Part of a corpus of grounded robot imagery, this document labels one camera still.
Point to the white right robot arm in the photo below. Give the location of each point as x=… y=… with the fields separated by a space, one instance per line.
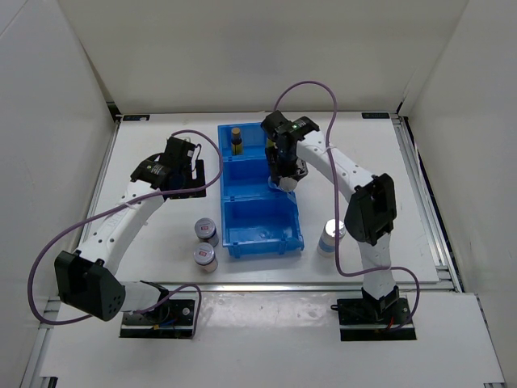
x=371 y=210

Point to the blue label shaker silver lid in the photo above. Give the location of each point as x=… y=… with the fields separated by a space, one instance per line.
x=284 y=184

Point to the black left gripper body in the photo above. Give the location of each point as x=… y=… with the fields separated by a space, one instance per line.
x=186 y=174

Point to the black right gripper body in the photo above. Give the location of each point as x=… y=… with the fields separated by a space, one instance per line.
x=286 y=163

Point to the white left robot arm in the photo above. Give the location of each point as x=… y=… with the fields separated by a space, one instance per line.
x=86 y=278

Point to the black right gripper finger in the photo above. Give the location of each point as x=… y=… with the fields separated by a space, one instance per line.
x=301 y=169
x=272 y=159

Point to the red label spice jar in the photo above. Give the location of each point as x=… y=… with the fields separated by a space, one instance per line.
x=205 y=257
x=206 y=232

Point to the aluminium table frame rail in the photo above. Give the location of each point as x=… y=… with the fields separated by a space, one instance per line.
x=266 y=321

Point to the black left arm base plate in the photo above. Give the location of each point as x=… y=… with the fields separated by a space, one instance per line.
x=173 y=320

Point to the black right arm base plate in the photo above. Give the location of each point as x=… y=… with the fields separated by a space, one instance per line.
x=359 y=323

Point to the blue bin near compartment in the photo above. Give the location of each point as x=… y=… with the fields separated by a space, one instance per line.
x=261 y=225

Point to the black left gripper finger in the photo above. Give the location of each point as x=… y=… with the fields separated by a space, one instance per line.
x=198 y=175
x=185 y=188

